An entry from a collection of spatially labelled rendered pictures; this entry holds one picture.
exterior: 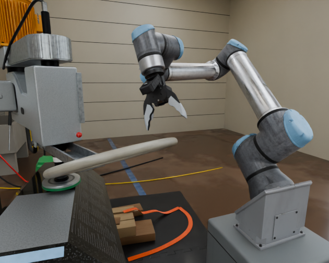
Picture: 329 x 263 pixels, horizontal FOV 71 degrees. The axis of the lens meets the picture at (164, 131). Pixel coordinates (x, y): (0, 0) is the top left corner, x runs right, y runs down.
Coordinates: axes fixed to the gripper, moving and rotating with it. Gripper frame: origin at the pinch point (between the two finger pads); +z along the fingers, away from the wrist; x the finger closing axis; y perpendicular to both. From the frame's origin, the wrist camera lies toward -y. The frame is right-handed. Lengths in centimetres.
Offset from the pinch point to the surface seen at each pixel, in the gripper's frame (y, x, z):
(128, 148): -17.8, 6.5, 5.2
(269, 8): 543, -150, -260
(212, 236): 35, 4, 53
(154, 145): -11.4, 1.4, 6.2
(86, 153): 23, 54, -1
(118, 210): 149, 132, 59
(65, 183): 31, 80, 12
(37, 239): -4, 66, 30
